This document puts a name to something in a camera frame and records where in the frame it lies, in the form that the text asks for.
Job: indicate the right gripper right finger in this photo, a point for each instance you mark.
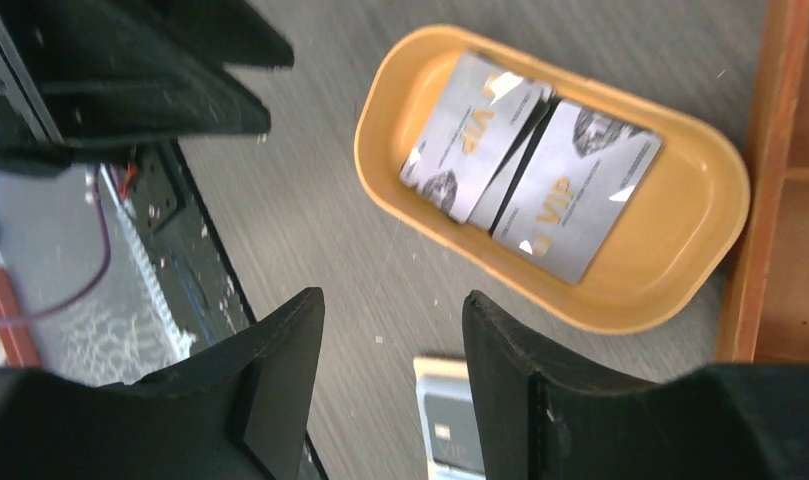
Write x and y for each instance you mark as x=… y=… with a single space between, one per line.
x=546 y=412

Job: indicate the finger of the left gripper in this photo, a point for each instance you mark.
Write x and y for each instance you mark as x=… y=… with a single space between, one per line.
x=215 y=33

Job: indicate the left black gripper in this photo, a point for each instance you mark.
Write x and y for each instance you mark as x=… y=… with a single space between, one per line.
x=91 y=82

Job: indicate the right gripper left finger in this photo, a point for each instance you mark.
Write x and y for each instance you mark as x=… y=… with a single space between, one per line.
x=236 y=410

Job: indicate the black VIP credit card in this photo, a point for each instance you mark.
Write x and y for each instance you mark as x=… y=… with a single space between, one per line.
x=452 y=441

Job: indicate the beige card holder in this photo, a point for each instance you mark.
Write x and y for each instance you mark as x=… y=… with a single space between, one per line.
x=440 y=376

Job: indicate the orange oval tray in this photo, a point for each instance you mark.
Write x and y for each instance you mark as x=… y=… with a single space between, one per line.
x=680 y=222

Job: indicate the right credit card in tray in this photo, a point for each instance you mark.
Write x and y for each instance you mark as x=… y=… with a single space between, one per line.
x=577 y=181

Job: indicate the credit card in tray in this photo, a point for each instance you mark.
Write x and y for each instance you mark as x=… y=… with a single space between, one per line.
x=482 y=114
x=577 y=181

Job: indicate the left credit card in tray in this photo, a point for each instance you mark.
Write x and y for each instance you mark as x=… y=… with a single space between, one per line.
x=482 y=114

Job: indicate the orange compartment organizer box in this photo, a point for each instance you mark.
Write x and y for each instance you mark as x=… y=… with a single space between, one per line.
x=765 y=310

